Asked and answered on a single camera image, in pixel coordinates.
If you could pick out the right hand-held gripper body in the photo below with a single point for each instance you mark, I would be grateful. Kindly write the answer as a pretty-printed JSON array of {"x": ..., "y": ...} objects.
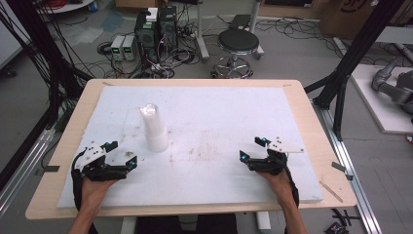
[{"x": 272, "y": 161}]

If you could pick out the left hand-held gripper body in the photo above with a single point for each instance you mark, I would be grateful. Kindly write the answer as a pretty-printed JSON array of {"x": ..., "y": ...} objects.
[{"x": 97, "y": 170}]

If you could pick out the stack of white plastic cups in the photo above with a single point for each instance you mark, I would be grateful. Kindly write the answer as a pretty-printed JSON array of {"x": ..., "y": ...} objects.
[{"x": 155, "y": 133}]

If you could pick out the person's left hand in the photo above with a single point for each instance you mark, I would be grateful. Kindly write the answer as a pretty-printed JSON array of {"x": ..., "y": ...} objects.
[{"x": 95, "y": 191}]

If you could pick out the person's right hand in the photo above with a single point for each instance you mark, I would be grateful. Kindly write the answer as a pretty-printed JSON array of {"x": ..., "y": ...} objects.
[{"x": 275, "y": 185}]

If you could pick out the grey tape piece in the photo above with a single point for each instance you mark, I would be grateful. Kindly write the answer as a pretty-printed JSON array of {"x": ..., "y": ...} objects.
[
  {"x": 338, "y": 166},
  {"x": 52, "y": 168}
]

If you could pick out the white foam board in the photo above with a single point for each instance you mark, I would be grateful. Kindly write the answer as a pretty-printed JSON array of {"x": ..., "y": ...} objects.
[{"x": 207, "y": 117}]

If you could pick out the light wooden table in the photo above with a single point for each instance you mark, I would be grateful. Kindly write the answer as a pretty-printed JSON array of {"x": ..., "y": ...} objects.
[{"x": 328, "y": 136}]

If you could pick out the thin wooden stick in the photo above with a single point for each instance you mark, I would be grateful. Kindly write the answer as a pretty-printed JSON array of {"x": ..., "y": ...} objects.
[{"x": 331, "y": 191}]

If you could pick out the person's dark trousers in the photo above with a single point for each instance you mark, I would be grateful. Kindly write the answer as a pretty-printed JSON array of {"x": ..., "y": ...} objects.
[{"x": 195, "y": 225}]

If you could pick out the grey bench power supply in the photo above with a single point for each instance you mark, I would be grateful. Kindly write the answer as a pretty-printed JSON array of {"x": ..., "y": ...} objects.
[
  {"x": 117, "y": 47},
  {"x": 129, "y": 48}
]

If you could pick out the black round stool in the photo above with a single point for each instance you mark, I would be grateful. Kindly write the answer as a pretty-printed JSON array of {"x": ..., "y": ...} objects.
[{"x": 238, "y": 40}]

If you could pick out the black computer tower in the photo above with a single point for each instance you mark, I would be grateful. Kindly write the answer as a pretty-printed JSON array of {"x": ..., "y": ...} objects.
[
  {"x": 146, "y": 39},
  {"x": 168, "y": 29}
]

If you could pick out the white floor board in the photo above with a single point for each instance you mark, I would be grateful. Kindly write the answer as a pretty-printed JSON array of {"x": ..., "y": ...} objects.
[{"x": 381, "y": 113}]

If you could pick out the white stand leg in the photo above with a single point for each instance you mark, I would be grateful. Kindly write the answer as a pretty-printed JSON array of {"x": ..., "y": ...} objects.
[
  {"x": 201, "y": 35},
  {"x": 256, "y": 19}
]

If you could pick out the black flat device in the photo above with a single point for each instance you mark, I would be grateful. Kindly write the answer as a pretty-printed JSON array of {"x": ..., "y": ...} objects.
[{"x": 240, "y": 21}]

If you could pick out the small white box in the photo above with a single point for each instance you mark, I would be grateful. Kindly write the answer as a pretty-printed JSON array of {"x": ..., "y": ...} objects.
[{"x": 152, "y": 14}]

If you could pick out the brown cardboard box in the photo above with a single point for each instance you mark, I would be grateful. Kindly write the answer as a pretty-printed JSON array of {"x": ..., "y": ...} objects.
[{"x": 344, "y": 16}]

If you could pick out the aluminium floor rail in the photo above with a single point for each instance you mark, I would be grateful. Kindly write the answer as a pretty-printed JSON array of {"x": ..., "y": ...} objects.
[
  {"x": 344, "y": 152},
  {"x": 24, "y": 169}
]

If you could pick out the black metal frame post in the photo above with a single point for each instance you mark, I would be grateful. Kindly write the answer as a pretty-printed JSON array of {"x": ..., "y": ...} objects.
[
  {"x": 354, "y": 52},
  {"x": 39, "y": 42}
]

